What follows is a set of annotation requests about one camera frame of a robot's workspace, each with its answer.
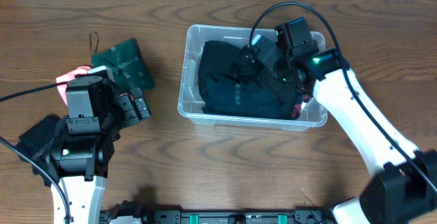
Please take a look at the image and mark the dark green garment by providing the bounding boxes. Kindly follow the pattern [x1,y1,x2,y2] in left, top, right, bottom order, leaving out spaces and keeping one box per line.
[91,38,155,93]

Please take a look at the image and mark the dark navy taped garment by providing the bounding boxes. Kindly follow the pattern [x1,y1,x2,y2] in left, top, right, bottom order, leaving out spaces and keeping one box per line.
[199,76,296,120]

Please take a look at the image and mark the red plaid flannel garment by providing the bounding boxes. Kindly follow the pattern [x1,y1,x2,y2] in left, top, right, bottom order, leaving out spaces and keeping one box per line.
[290,85,311,120]

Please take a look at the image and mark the pink printed garment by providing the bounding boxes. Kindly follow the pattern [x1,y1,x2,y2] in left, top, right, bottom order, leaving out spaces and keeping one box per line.
[56,66,91,105]

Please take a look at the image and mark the black garment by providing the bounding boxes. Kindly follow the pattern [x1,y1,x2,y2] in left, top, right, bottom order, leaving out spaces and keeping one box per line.
[197,40,264,93]
[16,115,65,183]

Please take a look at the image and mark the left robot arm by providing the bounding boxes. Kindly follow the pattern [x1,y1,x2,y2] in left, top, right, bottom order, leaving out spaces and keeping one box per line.
[44,74,151,223]

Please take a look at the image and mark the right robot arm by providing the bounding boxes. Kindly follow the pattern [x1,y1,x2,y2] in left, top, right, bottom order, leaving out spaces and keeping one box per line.
[249,18,436,223]

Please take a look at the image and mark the clear plastic storage container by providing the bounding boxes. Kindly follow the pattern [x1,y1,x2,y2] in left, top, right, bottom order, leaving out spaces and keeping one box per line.
[178,25,328,132]

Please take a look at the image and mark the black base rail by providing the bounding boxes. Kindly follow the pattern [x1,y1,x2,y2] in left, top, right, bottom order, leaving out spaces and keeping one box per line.
[98,201,336,224]

